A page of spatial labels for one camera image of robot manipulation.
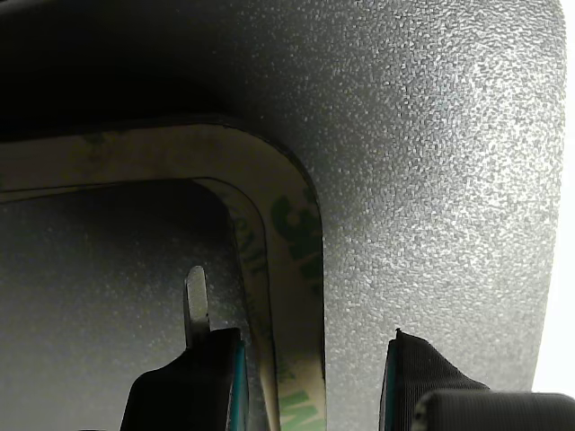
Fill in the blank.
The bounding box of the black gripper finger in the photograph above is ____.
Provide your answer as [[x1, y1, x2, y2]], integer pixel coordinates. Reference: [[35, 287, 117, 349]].
[[379, 329, 575, 431], [120, 265, 249, 431]]

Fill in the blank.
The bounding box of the beige rectangular adhesive frame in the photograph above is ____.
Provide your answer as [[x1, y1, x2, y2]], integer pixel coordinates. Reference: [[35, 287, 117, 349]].
[[0, 119, 327, 431], [192, 177, 288, 431]]

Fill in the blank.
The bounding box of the dark grey textured mat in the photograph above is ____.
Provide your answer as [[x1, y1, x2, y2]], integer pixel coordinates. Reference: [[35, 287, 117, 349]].
[[0, 0, 567, 431]]

